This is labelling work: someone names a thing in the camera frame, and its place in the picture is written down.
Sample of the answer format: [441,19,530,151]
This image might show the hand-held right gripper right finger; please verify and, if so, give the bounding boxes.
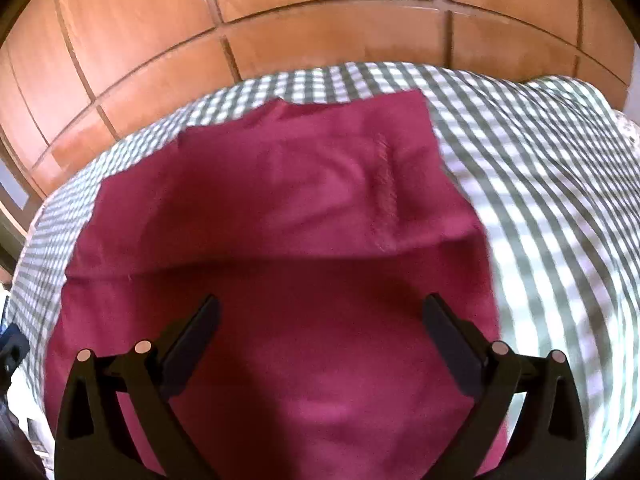
[421,294,588,480]

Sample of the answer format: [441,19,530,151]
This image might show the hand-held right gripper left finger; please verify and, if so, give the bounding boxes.
[54,294,221,480]

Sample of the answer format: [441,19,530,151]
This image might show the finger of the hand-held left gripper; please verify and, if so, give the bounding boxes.
[0,324,28,378]

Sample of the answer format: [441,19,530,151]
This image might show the dark red pants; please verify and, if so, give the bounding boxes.
[44,88,511,480]

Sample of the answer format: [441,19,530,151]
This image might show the green white checked bedsheet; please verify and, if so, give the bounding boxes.
[10,61,640,480]

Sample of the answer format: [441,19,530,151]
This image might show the floral bed cover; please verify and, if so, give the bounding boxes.
[617,110,640,156]

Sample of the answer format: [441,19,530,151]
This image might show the wooden panelled wall unit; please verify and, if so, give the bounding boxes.
[0,0,640,161]

